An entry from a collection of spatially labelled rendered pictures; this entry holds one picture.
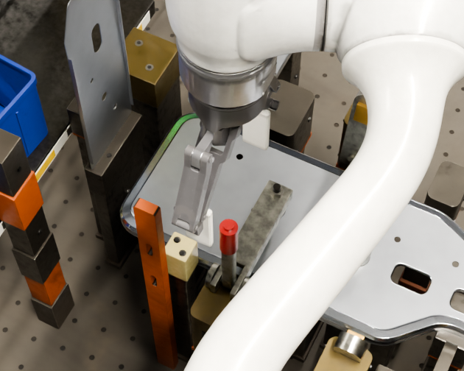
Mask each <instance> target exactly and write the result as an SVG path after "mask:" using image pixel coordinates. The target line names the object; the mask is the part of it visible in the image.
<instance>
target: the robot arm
mask: <svg viewBox="0 0 464 371"><path fill-rule="evenodd" d="M165 3H166V11H167V15H168V18H169V23H170V25H171V28H172V30H173V32H174V33H175V35H176V45H177V51H178V61H179V72H180V78H181V80H182V82H183V84H184V85H185V87H186V89H187V91H188V92H189V102H190V105H191V107H192V109H193V111H194V112H195V113H196V114H197V116H198V117H199V119H200V133H199V135H198V138H197V143H196V145H195V146H192V145H190V144H189V145H188V146H187V147H186V148H185V151H184V166H183V172H182V176H181V179H180V186H179V189H178V193H177V199H176V203H175V206H174V213H173V217H172V225H175V226H177V227H180V228H182V229H184V230H185V231H186V237H188V238H190V239H193V240H195V241H197V242H200V243H201V244H204V245H206V246H208V247H211V245H212V244H213V243H214V241H213V217H212V210H210V209H208V208H209V205H210V203H211V199H212V197H213V194H214V189H215V187H216V184H217V181H218V178H219V174H220V171H221V168H222V165H223V163H224V162H225V161H227V160H228V159H230V157H231V153H232V150H233V146H234V144H235V141H236V139H237V138H238V137H239V136H240V133H241V131H242V127H243V133H242V140H243V141H244V142H246V143H248V144H251V145H253V146H256V147H258V148H260V149H263V150H267V148H268V147H269V136H270V111H269V110H268V109H270V110H273V111H276V110H277V109H278V106H279V103H280V102H279V101H278V100H276V99H273V98H270V97H271V94H272V92H275V93H277V92H278V91H279V89H280V87H281V83H280V82H279V81H278V79H277V78H276V65H277V56H279V55H283V54H290V53H296V52H320V51H322V52H336V53H337V58H338V60H339V61H340V62H341V64H342V74H343V76H344V78H345V79H346V80H347V81H348V82H350V83H351V84H352V85H354V86H356V87H357V88H358V89H360V91H361V92H362V93H363V95H364V98H365V101H366V104H367V109H368V125H367V131H366V134H365V138H364V141H363V143H362V145H361V147H360V149H359V151H358V153H357V154H356V157H355V158H354V159H353V160H352V162H351V164H350V165H349V166H348V168H347V169H346V170H345V171H344V172H343V173H342V175H341V176H340V177H339V179H338V180H337V181H336V182H335V183H334V184H333V186H332V187H330V189H329V190H328V191H327V192H326V193H325V194H324V196H323V197H322V198H321V199H320V200H319V201H318V203H317V204H316V205H315V206H314V207H313V209H311V210H310V212H308V213H307V215H306V216H305V217H304V218H303V219H302V221H301V222H300V223H299V224H298V225H297V227H296V228H295V229H294V230H293V231H292V232H291V233H290V234H289V235H288V236H287V237H286V239H285V240H284V241H283V242H282V243H281V244H280V246H279V247H278V248H277V249H276V250H275V252H274V253H273V254H272V255H271V256H270V257H269V258H268V259H267V260H266V261H265V262H264V264H263V265H262V266H261V267H260V268H259V269H258V271H257V272H256V273H255V274H254V275H253V276H252V278H251V279H249V281H248V282H247V283H246V284H245V285H244V286H243V287H242V289H241V290H240V291H239V292H238V294H237V295H236V296H235V297H234V298H233V299H232V301H230V302H229V304H228V305H227V306H226V307H225V308H224V310H223V311H222V312H221V314H220V315H219V316H218V317H217V318H216V320H215V321H214V323H213V324H212V326H211V327H210V328H209V329H208V331H207V332H206V334H205V336H204V337H203V338H202V339H201V341H200V343H199V344H198V346H197V348H196V349H195V351H194V352H193V354H192V356H191V358H190V359H189V362H188V364H187V365H186V368H185V370H184V371H281V370H282V368H283V367H284V365H285V363H286V362H287V361H288V359H289V358H290V356H291V355H292V354H293V353H294V351H295V350H296V349H297V347H298V346H299V344H300V343H301V342H302V341H303V340H304V338H305V337H306V335H307V334H308V333H309V331H310V330H311V329H312V328H313V327H314V325H315V324H316V323H317V321H318V320H319V318H321V317H322V315H323V314H324V312H325V311H326V310H327V308H328V307H329V306H330V305H331V304H332V302H333V301H334V299H335V298H336V297H337V295H338V294H339V293H340V292H341V291H342V289H343V288H344V287H345V285H346V284H347V283H348V281H349V280H350V279H351V278H352V277H353V275H354V274H355V272H356V271H357V270H358V268H360V266H361V265H362V264H363V262H364V261H365V259H366V258H367V257H368V256H369V255H370V253H371V252H372V251H373V249H374V248H375V247H376V245H377V244H378V243H379V242H380V241H381V239H382V238H383V236H384V235H385V234H386V232H387V231H388V230H389V229H390V227H391V226H392V225H393V223H394V222H395V220H397V218H398V217H399V215H400V214H401V212H402V211H403V210H404V209H405V207H406V206H407V204H408V203H409V201H410V200H411V199H412V197H413V195H414V193H415V192H416V190H417V189H418V186H419V185H420V184H421V181H422V179H423V178H424V176H425V174H426V171H427V169H428V168H429V164H430V163H431V160H432V157H433V154H434V152H435V147H436V145H437V140H438V136H439V133H440V127H441V122H442V118H443V111H444V106H445V102H446V97H447V94H448V92H449V90H450V89H451V87H452V86H453V85H455V84H456V83H458V82H459V81H460V80H462V79H463V78H464V0H165ZM212 145H213V146H225V149H224V152H223V151H220V150H218V149H215V148H213V147H212Z"/></svg>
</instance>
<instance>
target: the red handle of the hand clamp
mask: <svg viewBox="0 0 464 371"><path fill-rule="evenodd" d="M219 248H220V251H221V253H222V277H221V280H220V282H221V283H222V286H223V287H225V288H227V289H232V288H233V286H234V284H235V282H236V251H237V250H238V224H237V223H236V222H235V221H234V220H232V219H225V220H223V221H222V222H221V223H220V225H219Z"/></svg>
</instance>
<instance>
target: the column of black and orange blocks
mask: <svg viewBox="0 0 464 371"><path fill-rule="evenodd" d="M42 204H43V198H42V196H41V191H40V189H39V186H38V181H37V179H36V176H35V173H34V171H32V170H31V168H30V166H29V162H28V159H27V155H26V152H25V149H24V145H23V143H22V140H21V137H19V136H17V135H14V134H12V133H10V132H8V131H6V130H3V129H1V128H0V220H2V221H3V222H4V224H5V227H6V228H7V232H8V234H9V237H10V240H11V242H12V244H13V247H12V251H13V255H14V257H15V260H16V263H17V265H18V268H19V270H20V273H21V274H22V275H24V277H25V279H26V281H27V285H28V287H29V290H30V292H31V295H32V296H31V298H30V299H31V301H32V304H33V307H34V309H35V313H36V314H37V317H38V319H39V320H40V321H42V322H45V323H46V324H48V325H51V326H52V327H54V328H56V329H60V327H61V325H62V324H63V323H64V321H65V319H66V317H67V316H68V315H69V313H70V311H71V310H72V308H73V307H74V301H73V297H72V295H71V290H70V288H69V285H68V283H67V282H65V279H64V277H63V272H62V269H61V267H60V262H59V260H60V254H59V252H58V248H57V245H56V241H55V238H54V235H53V232H51V231H49V226H48V224H47V221H46V217H45V214H44V212H43V207H42Z"/></svg>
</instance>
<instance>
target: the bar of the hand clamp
mask: <svg viewBox="0 0 464 371"><path fill-rule="evenodd" d="M292 192H293V190H292V189H291V188H288V187H286V186H284V185H281V184H279V183H276V182H274V181H272V180H268V182H267V184H266V186H265V187H264V190H263V191H262V193H261V195H260V196H259V198H258V200H257V202H256V204H255V205H254V207H253V209H252V211H251V212H250V214H249V216H248V218H247V219H246V221H245V223H244V224H243V226H242V229H241V230H240V231H239V234H238V250H237V251H236V265H237V266H238V267H241V268H243V270H242V272H241V274H240V276H239V277H238V279H237V281H236V282H235V284H234V286H233V288H232V289H231V292H230V301H232V299H233V298H234V297H235V296H236V295H237V294H238V292H239V289H240V287H241V285H242V283H243V281H244V279H245V278H246V277H249V276H250V274H251V272H252V271H253V269H254V267H255V265H256V263H257V261H258V260H259V258H260V256H261V254H262V253H263V251H264V248H265V247H266V245H267V243H268V241H269V240H270V237H271V236H272V234H273V232H274V230H275V229H276V227H277V225H278V223H279V222H280V220H281V217H282V216H283V215H284V214H285V213H286V209H287V206H288V205H289V203H290V201H291V199H292ZM221 277H222V264H221V265H220V267H219V269H218V270H217V273H216V274H215V276H214V278H213V280H212V281H211V283H210V291H211V292H213V293H216V292H217V289H218V288H219V286H220V284H221V282H220V280H221Z"/></svg>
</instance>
